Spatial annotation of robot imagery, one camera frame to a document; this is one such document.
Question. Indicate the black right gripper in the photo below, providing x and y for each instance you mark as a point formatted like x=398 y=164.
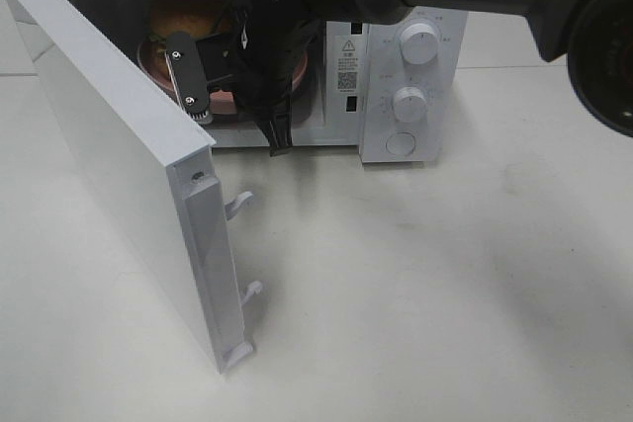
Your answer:
x=256 y=60

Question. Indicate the pink round plate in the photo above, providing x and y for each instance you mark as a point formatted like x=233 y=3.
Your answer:
x=221 y=102

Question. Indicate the white microwave door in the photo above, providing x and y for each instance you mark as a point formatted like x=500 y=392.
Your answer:
x=150 y=165

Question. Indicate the burger with lettuce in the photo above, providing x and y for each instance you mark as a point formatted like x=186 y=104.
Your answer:
x=194 y=17

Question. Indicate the round white door button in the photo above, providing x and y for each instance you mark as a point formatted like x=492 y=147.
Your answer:
x=401 y=144

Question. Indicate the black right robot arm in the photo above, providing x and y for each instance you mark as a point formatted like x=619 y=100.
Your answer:
x=594 y=35

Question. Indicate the white microwave oven body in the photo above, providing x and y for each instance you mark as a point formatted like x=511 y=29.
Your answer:
x=379 y=88

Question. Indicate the lower white microwave knob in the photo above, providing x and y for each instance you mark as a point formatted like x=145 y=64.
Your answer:
x=409 y=105

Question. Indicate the white microwave knob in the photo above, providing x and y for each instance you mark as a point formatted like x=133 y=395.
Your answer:
x=409 y=105
x=419 y=43

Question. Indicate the upper white microwave knob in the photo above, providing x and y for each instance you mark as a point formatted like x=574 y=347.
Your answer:
x=419 y=43

